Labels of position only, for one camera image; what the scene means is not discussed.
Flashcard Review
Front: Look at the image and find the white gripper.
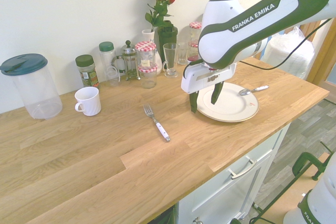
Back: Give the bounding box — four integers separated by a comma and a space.
181, 62, 236, 114

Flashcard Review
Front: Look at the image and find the fork with white handle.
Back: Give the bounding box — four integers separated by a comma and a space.
143, 103, 171, 143

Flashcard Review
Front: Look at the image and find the white plate with gold rim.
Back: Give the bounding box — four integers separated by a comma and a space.
195, 82, 260, 123

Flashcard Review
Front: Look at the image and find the small clear glass tumbler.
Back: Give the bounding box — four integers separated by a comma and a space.
177, 41, 190, 65

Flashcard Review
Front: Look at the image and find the small jar red gingham lid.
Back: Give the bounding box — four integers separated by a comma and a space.
188, 40, 200, 57
138, 63, 158, 89

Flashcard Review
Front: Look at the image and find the tall jar red gingham lid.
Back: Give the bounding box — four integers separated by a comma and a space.
188, 21, 203, 44

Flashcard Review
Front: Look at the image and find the large jar red gingham lid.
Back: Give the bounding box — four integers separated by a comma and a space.
135, 41, 158, 69

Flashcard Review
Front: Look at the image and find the dark green bottle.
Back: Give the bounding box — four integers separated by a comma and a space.
157, 20, 179, 63

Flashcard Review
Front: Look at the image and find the glass french press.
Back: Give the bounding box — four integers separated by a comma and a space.
115, 39, 141, 81

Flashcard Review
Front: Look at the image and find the white ceramic vase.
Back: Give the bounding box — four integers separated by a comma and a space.
141, 29, 163, 74

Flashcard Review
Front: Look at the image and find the small clear plastic cup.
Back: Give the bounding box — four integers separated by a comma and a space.
106, 66, 123, 88

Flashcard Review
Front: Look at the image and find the white kitchen cabinet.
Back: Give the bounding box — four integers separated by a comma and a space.
178, 124, 292, 224

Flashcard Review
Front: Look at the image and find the clear bag of white rolls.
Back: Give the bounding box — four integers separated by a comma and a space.
262, 26, 316, 79

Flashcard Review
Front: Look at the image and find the tall clear jar green lid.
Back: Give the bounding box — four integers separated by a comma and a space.
99, 41, 118, 83

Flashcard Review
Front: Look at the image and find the white ceramic mug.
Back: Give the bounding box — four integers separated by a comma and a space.
74, 86, 102, 116

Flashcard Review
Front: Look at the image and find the green clamp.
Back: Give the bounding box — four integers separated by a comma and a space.
292, 141, 336, 182

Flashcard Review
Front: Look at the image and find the coffee jar dark green lid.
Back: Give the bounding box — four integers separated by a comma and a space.
75, 55, 100, 90

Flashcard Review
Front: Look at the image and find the large clear container teal lid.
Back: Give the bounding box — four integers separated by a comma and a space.
0, 53, 63, 120

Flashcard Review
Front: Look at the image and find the spoon with white handle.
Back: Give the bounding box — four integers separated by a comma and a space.
238, 84, 270, 96

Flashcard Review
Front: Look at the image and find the tall latte glass with handle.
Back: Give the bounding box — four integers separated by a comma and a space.
162, 42, 180, 78

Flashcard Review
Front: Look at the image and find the metal drawer handle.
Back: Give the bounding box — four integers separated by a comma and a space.
227, 158, 257, 180

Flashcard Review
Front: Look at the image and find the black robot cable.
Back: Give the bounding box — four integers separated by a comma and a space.
237, 16, 336, 70

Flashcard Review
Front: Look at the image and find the wooden door frame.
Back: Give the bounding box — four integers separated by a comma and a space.
304, 18, 336, 84

